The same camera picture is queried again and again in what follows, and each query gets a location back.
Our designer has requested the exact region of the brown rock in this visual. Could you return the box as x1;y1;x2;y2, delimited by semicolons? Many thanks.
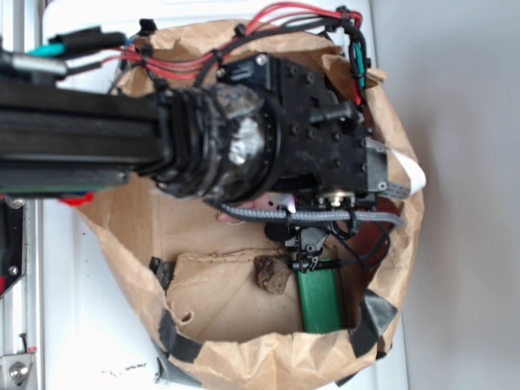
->
253;255;292;295

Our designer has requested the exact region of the black mounting bracket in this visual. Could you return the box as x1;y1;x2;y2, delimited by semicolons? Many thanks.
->
1;195;26;297

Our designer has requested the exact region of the pink plush bunny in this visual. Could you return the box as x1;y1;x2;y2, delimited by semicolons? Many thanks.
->
217;193;296;225

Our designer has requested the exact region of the red and black wire bundle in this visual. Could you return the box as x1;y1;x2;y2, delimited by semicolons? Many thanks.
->
48;2;373;109

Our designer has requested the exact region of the grey braided cable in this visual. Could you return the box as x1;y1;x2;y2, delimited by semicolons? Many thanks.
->
219;201;407;271

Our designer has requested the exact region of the green rectangular block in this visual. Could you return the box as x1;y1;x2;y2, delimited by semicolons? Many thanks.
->
296;269;343;334

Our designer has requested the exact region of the brown paper bag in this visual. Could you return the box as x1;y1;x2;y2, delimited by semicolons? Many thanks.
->
76;19;426;390

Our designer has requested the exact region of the aluminium frame rail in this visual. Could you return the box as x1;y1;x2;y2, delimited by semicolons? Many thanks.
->
1;1;48;389

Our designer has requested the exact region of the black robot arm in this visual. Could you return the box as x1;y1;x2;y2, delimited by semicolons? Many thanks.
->
1;54;388;203

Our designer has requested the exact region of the white plastic tray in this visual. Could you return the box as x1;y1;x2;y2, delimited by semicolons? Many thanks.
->
40;0;410;390

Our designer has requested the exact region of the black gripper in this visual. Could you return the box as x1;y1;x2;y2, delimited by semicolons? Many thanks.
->
219;54;389;199

